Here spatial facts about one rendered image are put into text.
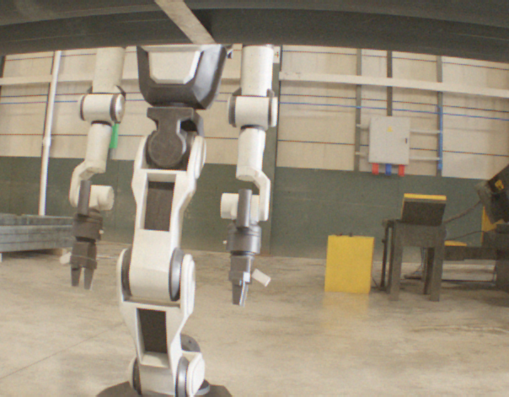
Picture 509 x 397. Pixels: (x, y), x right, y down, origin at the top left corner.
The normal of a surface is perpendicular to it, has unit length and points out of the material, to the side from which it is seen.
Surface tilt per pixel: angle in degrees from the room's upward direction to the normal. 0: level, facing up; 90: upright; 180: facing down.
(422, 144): 90
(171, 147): 90
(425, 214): 139
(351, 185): 90
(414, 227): 90
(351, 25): 146
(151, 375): 107
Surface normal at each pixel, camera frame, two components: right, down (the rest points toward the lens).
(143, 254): -0.04, -0.44
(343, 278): -0.24, -0.04
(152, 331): -0.10, 0.47
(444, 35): -0.14, 0.81
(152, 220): -0.06, -0.21
